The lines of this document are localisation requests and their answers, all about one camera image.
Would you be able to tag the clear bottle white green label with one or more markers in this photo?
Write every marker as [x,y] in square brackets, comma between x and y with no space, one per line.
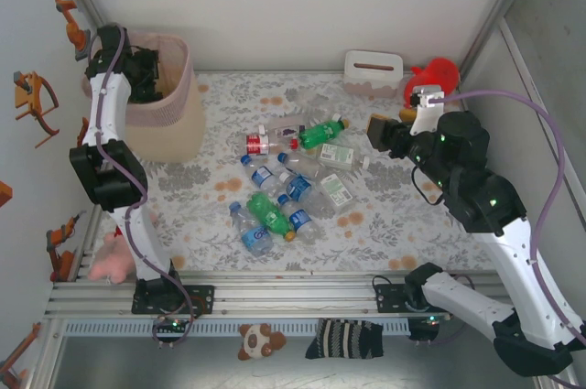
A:
[336,155]
[335,190]

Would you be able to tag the green bottle with yellow cap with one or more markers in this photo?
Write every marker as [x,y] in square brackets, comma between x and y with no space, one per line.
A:
[318,133]
[268,215]

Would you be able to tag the crushed clear bottle white cap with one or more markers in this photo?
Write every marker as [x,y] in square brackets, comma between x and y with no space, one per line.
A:
[311,103]

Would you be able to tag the clear bottle with blue cap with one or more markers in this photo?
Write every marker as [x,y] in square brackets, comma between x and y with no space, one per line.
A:
[304,165]

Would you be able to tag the clear bottle with grape label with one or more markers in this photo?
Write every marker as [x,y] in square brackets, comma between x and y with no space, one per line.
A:
[286,129]

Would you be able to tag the clear bottle dark blue label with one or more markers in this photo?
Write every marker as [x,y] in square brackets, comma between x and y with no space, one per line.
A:
[261,175]
[300,219]
[298,186]

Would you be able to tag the red label bottle red cap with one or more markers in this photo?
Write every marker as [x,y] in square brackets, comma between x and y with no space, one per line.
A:
[258,144]

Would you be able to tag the clear bottle light blue label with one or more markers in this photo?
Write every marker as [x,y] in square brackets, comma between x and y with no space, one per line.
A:
[254,234]

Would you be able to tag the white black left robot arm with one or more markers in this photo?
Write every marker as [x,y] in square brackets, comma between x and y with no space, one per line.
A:
[107,110]

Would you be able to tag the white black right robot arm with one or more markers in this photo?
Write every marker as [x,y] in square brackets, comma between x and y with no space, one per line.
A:
[513,261]

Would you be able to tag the beige bin with pink liner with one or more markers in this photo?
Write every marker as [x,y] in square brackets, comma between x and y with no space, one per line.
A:
[174,132]

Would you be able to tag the white pink tissue box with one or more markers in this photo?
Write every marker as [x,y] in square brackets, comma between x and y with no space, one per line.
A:
[373,80]

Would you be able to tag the red plastic toy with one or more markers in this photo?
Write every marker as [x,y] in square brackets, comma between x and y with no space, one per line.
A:
[439,73]

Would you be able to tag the floral tablecloth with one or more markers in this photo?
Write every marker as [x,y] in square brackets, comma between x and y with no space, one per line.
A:
[206,242]

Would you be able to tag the pink plush with dotted dress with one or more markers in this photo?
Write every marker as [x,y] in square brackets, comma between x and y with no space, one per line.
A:
[110,261]

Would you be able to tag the black white striped sock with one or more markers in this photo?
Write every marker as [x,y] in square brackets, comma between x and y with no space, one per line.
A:
[343,338]

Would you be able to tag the brown white panda plush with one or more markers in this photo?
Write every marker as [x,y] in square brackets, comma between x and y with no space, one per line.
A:
[256,342]

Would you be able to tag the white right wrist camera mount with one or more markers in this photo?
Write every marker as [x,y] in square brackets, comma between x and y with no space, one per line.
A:
[428,119]

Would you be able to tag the orange claw wall model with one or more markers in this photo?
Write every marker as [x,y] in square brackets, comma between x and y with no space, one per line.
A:
[32,100]

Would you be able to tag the aluminium right frame post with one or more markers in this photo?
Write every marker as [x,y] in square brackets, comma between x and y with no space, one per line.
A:
[503,9]

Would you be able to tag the orange block wall model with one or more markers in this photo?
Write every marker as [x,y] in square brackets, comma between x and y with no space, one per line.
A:
[4,193]

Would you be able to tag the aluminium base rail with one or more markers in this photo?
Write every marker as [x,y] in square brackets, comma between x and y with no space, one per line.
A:
[297,302]

